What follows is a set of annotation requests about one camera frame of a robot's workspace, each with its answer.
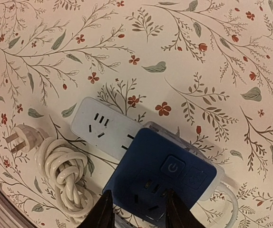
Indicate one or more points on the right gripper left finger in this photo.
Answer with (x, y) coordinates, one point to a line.
(101, 215)

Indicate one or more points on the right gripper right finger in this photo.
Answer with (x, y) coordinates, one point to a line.
(177, 213)

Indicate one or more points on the dark blue cube socket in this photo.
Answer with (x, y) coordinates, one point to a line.
(151, 165)

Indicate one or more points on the light blue power strip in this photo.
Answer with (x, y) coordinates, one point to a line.
(113, 132)

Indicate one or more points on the floral patterned table mat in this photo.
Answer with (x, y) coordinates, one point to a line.
(203, 69)

